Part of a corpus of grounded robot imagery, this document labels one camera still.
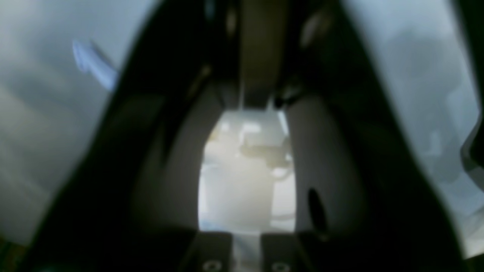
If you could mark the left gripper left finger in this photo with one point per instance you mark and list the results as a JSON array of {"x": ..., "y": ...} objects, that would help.
[{"x": 131, "y": 205}]

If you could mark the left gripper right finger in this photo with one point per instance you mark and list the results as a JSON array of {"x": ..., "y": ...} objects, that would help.
[{"x": 363, "y": 203}]

